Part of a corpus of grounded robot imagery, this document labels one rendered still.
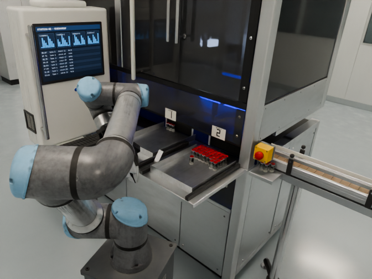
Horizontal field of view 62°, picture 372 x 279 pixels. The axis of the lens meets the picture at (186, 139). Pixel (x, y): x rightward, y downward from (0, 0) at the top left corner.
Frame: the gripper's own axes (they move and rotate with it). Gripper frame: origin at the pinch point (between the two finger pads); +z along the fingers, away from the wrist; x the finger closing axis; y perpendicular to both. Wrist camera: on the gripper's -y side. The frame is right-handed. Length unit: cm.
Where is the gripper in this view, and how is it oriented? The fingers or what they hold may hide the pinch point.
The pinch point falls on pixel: (135, 179)
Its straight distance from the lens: 108.8
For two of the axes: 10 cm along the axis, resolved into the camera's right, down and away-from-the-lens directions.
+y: -4.1, 0.1, -9.1
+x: 8.0, -4.7, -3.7
